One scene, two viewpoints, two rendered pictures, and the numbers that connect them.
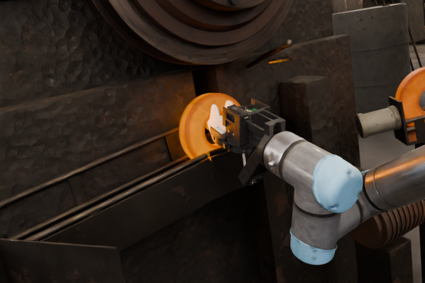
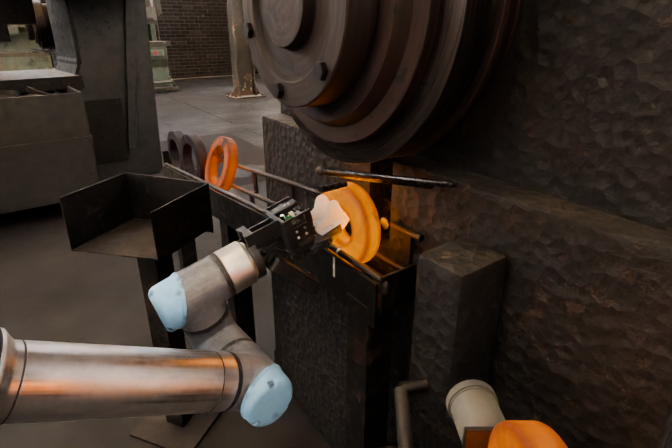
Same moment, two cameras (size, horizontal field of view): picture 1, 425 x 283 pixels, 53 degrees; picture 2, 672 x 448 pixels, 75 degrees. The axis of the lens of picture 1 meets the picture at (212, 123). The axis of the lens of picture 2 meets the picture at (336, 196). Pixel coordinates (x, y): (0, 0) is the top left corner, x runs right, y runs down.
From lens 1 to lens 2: 108 cm
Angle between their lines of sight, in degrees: 81
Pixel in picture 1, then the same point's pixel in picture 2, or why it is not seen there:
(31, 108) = (283, 124)
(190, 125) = not seen: hidden behind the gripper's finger
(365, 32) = not seen: outside the picture
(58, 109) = (292, 133)
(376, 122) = (457, 415)
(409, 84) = (502, 430)
